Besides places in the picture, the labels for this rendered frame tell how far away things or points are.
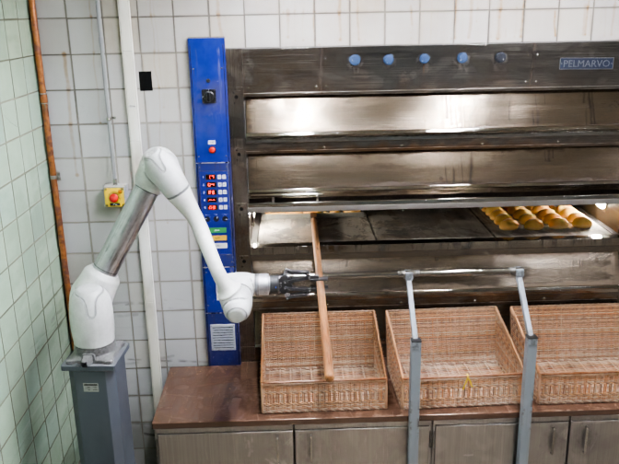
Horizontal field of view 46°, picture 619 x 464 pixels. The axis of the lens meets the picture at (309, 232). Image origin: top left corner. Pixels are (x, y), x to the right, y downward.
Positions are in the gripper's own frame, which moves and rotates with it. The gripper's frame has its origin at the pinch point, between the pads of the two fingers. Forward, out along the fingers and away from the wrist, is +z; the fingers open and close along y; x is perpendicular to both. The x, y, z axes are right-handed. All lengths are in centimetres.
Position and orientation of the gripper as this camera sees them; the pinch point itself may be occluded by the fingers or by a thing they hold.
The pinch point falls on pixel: (319, 283)
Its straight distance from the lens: 299.1
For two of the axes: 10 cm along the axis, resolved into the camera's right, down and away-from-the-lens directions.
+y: 0.2, 9.6, 2.9
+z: 10.0, -0.2, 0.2
